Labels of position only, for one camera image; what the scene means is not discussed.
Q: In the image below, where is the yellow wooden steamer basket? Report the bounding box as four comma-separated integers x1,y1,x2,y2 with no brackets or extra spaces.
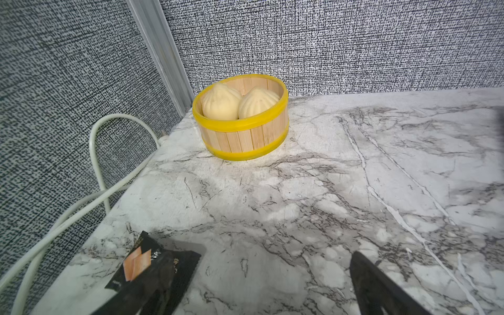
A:
192,74,290,161

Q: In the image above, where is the steamed bun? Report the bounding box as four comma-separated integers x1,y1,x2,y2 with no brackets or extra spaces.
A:
238,87,280,119
202,83,242,121

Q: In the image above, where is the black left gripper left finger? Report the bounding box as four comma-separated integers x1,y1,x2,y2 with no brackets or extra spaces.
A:
93,252,175,314

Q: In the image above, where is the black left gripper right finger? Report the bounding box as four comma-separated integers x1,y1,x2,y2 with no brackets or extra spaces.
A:
350,251,429,314

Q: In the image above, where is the left steamed bun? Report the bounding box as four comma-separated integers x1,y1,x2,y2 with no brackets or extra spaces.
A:
202,83,242,121

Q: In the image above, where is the small black snack packet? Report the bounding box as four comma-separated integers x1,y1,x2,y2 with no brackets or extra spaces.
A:
94,231,201,314

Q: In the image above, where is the right steamed bun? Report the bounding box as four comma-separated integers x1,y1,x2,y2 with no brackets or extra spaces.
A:
238,87,280,119

